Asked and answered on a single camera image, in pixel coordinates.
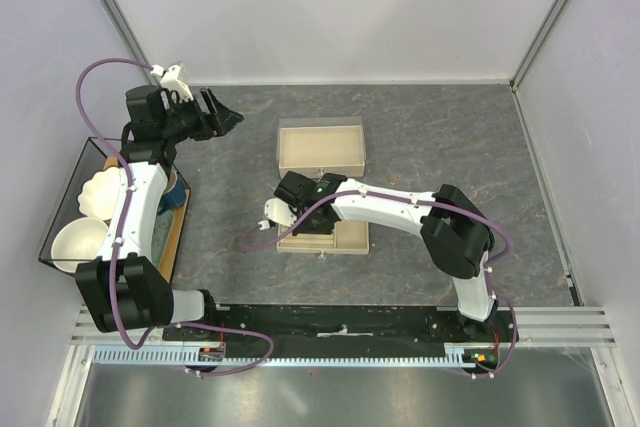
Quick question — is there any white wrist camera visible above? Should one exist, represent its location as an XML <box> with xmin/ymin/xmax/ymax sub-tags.
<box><xmin>151</xmin><ymin>62</ymin><xmax>194</xmax><ymax>101</ymax></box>
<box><xmin>258</xmin><ymin>198</ymin><xmax>297</xmax><ymax>231</ymax></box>

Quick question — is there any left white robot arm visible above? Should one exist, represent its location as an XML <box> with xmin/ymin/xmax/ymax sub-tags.
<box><xmin>74</xmin><ymin>85</ymin><xmax>244</xmax><ymax>340</ymax></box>

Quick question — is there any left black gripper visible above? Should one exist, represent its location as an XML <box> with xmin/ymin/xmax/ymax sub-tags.
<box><xmin>160</xmin><ymin>88</ymin><xmax>243</xmax><ymax>145</ymax></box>

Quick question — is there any beige open jewelry box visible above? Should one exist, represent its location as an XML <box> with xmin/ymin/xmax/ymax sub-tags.
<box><xmin>276</xmin><ymin>115</ymin><xmax>366</xmax><ymax>179</ymax></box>

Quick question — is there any white round bowl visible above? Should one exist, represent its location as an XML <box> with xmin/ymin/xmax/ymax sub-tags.
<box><xmin>51</xmin><ymin>217</ymin><xmax>109</xmax><ymax>274</ymax></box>

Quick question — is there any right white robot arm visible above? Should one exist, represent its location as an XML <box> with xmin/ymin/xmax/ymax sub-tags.
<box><xmin>264</xmin><ymin>172</ymin><xmax>498</xmax><ymax>341</ymax></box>

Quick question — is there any black wire frame box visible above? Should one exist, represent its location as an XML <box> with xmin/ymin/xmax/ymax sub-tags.
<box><xmin>38</xmin><ymin>135</ymin><xmax>194</xmax><ymax>293</ymax></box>

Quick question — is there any beige ring slot tray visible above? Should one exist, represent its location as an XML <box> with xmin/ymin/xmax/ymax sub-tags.
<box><xmin>276</xmin><ymin>221</ymin><xmax>370</xmax><ymax>256</ymax></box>

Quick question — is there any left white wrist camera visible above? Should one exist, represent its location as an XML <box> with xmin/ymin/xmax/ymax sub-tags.
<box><xmin>151</xmin><ymin>62</ymin><xmax>194</xmax><ymax>101</ymax></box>

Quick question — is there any wooden board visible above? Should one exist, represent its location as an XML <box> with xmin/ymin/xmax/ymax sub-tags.
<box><xmin>96</xmin><ymin>162</ymin><xmax>191</xmax><ymax>281</ymax></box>

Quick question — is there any blue mug behind arm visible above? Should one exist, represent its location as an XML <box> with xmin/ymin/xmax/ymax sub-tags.
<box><xmin>157</xmin><ymin>170</ymin><xmax>186</xmax><ymax>215</ymax></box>

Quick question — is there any white scalloped bowl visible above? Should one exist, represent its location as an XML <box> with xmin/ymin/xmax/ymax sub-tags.
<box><xmin>77</xmin><ymin>167</ymin><xmax>121</xmax><ymax>223</ymax></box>

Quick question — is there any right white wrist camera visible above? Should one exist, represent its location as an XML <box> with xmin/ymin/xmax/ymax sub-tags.
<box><xmin>258</xmin><ymin>198</ymin><xmax>297</xmax><ymax>231</ymax></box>

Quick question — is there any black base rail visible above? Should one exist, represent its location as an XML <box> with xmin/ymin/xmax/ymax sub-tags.
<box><xmin>162</xmin><ymin>302</ymin><xmax>516</xmax><ymax>348</ymax></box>

